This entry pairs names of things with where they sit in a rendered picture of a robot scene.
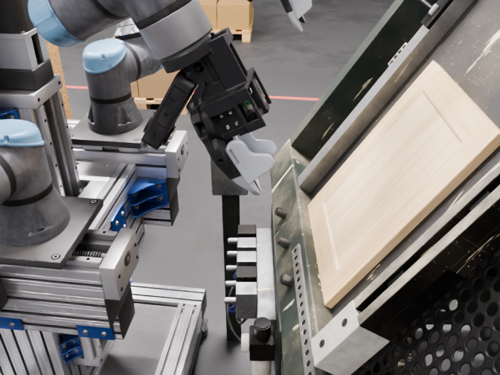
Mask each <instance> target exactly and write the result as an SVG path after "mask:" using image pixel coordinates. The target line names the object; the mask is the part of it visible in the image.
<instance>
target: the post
mask: <svg viewBox="0 0 500 375"><path fill-rule="evenodd" d="M238 225H240V196H222V229H223V251H224V271H225V282H226V281H234V278H233V276H234V273H235V272H227V271H226V266H227V265H237V258H236V257H227V251H237V243H228V238H229V237H237V230H238ZM230 290H231V287H226V286H225V296H226V297H228V295H229V292H230ZM231 297H236V287H235V288H234V290H233V292H232V294H231ZM229 317H230V320H231V324H232V326H233V328H234V330H235V332H236V333H237V335H238V336H239V337H240V338H241V324H239V323H238V322H237V319H236V316H235V313H229ZM226 332H227V341H238V340H237V338H236V337H235V335H234V334H233V333H232V331H231V328H230V327H229V324H228V319H227V315H226Z"/></svg>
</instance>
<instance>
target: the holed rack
mask: <svg viewBox="0 0 500 375"><path fill-rule="evenodd" d="M292 264H293V272H294V279H295V292H296V299H297V306H298V320H299V327H300V334H301V347H302V355H303V362H304V375H317V369H316V367H315V366H314V359H313V349H312V342H311V339H312V338H313V336H312V330H311V323H310V313H309V307H308V301H307V291H306V284H305V279H304V268H303V262H302V256H301V245H300V244H298V245H297V246H296V247H295V248H294V249H293V250H292Z"/></svg>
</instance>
